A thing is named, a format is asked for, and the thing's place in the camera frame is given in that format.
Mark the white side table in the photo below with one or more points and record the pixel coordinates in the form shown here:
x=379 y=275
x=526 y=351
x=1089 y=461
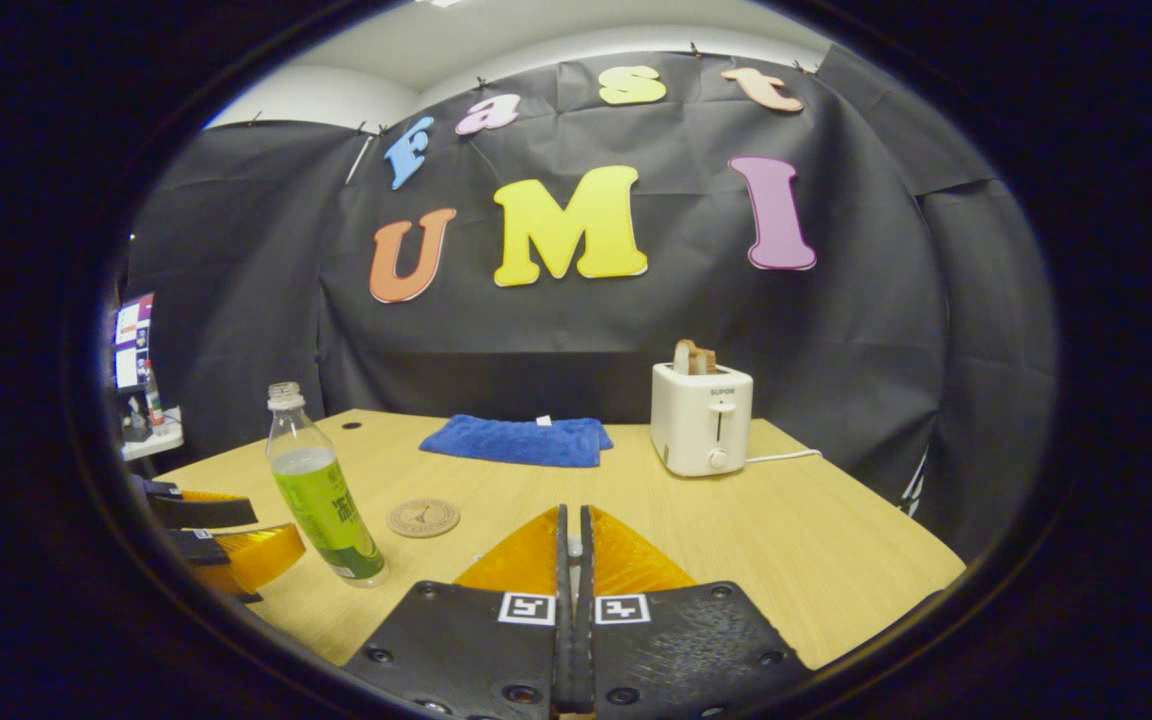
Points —
x=158 y=438

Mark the computer monitor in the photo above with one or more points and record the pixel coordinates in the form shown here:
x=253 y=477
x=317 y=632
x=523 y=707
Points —
x=133 y=335

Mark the blue towel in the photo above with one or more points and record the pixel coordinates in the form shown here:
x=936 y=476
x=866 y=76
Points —
x=516 y=442

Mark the small red cap bottle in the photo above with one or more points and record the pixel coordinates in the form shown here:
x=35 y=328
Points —
x=153 y=400

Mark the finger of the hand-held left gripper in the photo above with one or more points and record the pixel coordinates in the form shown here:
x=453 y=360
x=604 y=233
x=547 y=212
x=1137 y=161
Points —
x=256 y=555
x=206 y=512

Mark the white toaster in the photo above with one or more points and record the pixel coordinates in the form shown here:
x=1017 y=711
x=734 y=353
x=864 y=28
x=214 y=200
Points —
x=696 y=420

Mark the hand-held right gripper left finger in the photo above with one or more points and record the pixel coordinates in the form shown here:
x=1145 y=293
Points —
x=466 y=650

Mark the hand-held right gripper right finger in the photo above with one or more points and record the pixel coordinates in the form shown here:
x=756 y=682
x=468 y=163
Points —
x=686 y=650

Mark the black metal tripod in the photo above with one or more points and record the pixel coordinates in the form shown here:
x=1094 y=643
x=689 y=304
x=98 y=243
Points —
x=913 y=485

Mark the round wooden coaster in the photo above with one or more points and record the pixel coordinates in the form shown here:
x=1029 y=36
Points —
x=423 y=518

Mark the white teacup lid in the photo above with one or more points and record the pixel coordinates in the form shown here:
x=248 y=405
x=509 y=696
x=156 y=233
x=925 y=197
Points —
x=574 y=546

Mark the toast slice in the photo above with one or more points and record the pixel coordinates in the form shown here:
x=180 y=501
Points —
x=693 y=358

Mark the green label water bottle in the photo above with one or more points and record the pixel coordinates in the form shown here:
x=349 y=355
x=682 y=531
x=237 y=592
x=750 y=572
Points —
x=321 y=500

